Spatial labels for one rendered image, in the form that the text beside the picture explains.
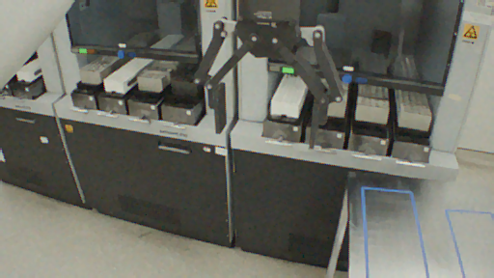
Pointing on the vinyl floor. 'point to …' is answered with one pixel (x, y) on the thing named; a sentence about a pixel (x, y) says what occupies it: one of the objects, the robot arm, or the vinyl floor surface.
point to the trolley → (415, 228)
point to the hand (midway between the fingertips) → (265, 129)
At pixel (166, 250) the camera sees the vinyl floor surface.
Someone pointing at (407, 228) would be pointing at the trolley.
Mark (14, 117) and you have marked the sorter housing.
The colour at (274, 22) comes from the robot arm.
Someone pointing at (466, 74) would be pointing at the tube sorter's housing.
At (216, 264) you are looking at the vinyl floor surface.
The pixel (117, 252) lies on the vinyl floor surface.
